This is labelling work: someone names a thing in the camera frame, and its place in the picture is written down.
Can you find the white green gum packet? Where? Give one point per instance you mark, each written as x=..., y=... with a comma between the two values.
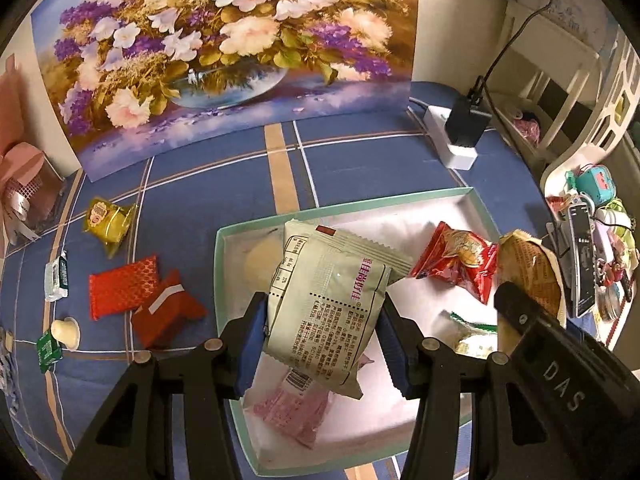
x=55, y=280

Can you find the yellow snack packet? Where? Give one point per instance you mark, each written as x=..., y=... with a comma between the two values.
x=107, y=220

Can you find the red white-striped snack packet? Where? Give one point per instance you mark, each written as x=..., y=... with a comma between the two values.
x=165, y=317

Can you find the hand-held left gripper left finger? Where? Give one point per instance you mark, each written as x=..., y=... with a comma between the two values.
x=252, y=345

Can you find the brown gold pastry packet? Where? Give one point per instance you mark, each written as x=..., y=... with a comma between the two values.
x=530, y=265

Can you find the black charger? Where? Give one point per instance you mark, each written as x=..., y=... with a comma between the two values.
x=465, y=125

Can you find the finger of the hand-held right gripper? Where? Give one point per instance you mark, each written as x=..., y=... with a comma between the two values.
x=520, y=310

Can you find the pink snack packet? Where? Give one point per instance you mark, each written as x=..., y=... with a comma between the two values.
x=295, y=410

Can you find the red patterned snack packet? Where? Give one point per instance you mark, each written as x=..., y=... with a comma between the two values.
x=122, y=287

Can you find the pale green snack packet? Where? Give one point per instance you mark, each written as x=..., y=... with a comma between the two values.
x=325, y=320
x=297, y=242

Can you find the pink patterned object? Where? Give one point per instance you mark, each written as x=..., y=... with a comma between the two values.
x=527, y=125

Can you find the teal toy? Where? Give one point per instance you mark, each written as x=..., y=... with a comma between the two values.
x=595, y=182

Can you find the white power strip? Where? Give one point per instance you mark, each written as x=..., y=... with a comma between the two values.
x=460, y=157

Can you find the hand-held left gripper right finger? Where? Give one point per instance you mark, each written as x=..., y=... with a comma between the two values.
x=397, y=360

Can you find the white desk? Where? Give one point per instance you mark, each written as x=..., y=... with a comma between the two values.
x=550, y=55

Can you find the flower painting poster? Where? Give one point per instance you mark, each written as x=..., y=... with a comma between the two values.
x=225, y=35

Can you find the pink clear gift box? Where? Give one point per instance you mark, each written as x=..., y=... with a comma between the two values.
x=47, y=185

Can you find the cream jelly cup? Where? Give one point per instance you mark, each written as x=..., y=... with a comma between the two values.
x=66, y=332

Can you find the pile of small trinkets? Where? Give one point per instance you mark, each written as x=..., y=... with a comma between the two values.
x=615, y=270

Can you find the white lattice chair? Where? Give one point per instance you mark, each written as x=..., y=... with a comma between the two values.
x=600, y=130

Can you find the clear round cake packet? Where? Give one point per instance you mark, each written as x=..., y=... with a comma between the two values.
x=260, y=265

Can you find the white green-edged snack packet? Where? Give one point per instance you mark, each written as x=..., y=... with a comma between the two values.
x=470, y=342

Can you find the red festive snack packet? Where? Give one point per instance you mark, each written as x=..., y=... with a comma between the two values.
x=457, y=260

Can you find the teal cardboard tray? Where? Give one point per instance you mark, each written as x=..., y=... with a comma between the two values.
x=370, y=425

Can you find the crumpled white blue wrapper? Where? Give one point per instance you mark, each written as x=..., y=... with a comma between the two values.
x=7, y=375

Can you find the blue plaid tablecloth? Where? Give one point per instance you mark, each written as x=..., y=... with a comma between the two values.
x=350, y=165

